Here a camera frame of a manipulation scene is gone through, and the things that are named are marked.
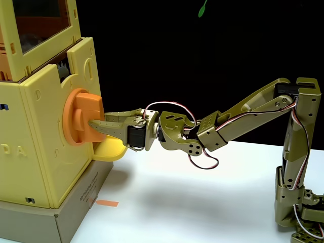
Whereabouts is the grey gear wheel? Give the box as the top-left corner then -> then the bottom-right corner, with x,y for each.
57,60 -> 71,82

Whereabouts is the brown cardboard box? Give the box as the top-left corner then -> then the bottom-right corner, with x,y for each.
0,159 -> 114,243

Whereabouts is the orange tape strip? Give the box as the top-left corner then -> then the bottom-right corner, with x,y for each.
95,199 -> 119,208

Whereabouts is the red white black gripper cable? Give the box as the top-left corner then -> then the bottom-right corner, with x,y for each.
143,101 -> 198,129

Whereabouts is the yellow toy vending machine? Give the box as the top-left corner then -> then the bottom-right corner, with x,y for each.
0,0 -> 107,210

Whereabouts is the white base cable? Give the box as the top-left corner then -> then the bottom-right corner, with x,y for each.
293,204 -> 324,239

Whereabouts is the green leaf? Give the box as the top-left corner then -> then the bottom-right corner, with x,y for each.
197,0 -> 209,18

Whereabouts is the yellow dispensing tray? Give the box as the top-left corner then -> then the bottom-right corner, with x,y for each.
92,134 -> 129,162

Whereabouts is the orange vending machine knob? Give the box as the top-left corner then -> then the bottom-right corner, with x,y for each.
62,88 -> 106,146

